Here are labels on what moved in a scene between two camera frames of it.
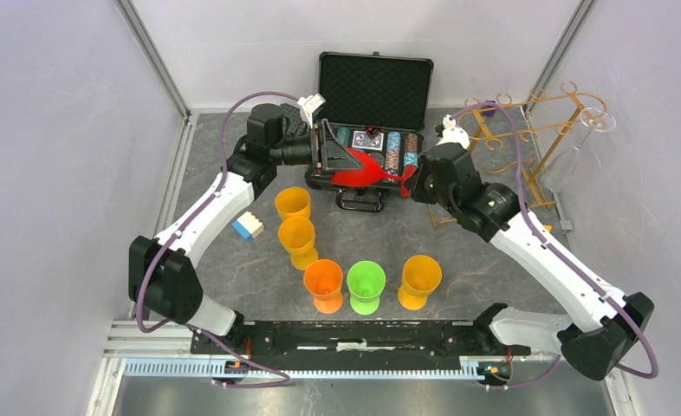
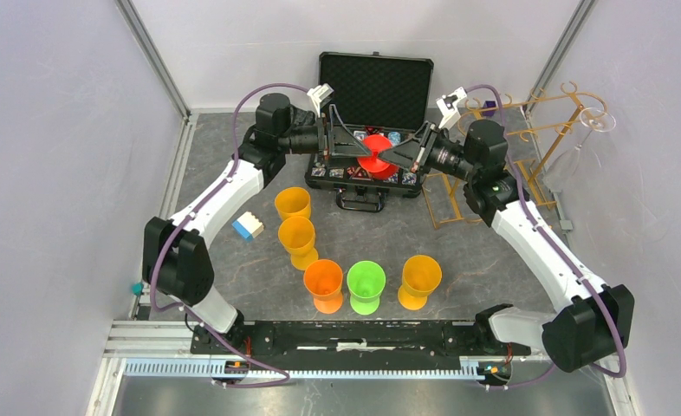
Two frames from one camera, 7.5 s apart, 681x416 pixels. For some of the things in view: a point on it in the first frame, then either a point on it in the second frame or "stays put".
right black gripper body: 425,191 to 448,158
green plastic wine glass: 366,281 stays put
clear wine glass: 579,164 stays put
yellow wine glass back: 293,201 stays put
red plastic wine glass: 369,175 to 374,165
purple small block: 489,113 stays put
